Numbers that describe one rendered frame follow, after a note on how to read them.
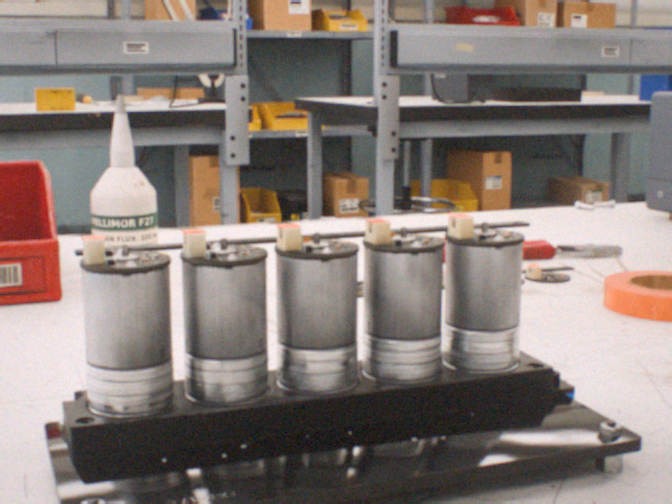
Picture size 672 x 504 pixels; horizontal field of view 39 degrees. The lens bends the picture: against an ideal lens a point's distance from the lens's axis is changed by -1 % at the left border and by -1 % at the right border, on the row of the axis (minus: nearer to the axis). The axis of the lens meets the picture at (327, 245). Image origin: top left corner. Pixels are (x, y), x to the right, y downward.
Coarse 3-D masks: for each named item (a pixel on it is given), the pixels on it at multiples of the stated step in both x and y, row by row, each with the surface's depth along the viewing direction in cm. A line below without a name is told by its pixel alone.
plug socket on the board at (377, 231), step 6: (366, 222) 29; (372, 222) 29; (378, 222) 29; (384, 222) 29; (366, 228) 29; (372, 228) 29; (378, 228) 29; (384, 228) 29; (366, 234) 29; (372, 234) 29; (378, 234) 29; (384, 234) 29; (372, 240) 29; (378, 240) 29; (384, 240) 29
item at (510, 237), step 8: (496, 232) 31; (504, 232) 31; (512, 232) 31; (456, 240) 30; (464, 240) 29; (472, 240) 29; (480, 240) 29; (488, 240) 29; (496, 240) 29; (504, 240) 29; (512, 240) 29; (520, 240) 30
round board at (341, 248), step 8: (320, 240) 29; (328, 240) 29; (336, 240) 29; (344, 240) 29; (280, 248) 28; (304, 248) 28; (312, 248) 28; (336, 248) 28; (344, 248) 28; (352, 248) 28; (288, 256) 28; (296, 256) 27; (304, 256) 27; (312, 256) 27; (320, 256) 27; (328, 256) 27; (336, 256) 27; (344, 256) 28
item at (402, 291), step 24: (408, 240) 29; (384, 264) 28; (408, 264) 28; (432, 264) 29; (384, 288) 29; (408, 288) 28; (432, 288) 29; (384, 312) 29; (408, 312) 29; (432, 312) 29; (384, 336) 29; (408, 336) 29; (432, 336) 29; (384, 360) 29; (408, 360) 29; (432, 360) 29
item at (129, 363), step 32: (96, 288) 26; (128, 288) 26; (160, 288) 26; (96, 320) 26; (128, 320) 26; (160, 320) 26; (96, 352) 26; (128, 352) 26; (160, 352) 26; (96, 384) 26; (128, 384) 26; (160, 384) 26; (128, 416) 26
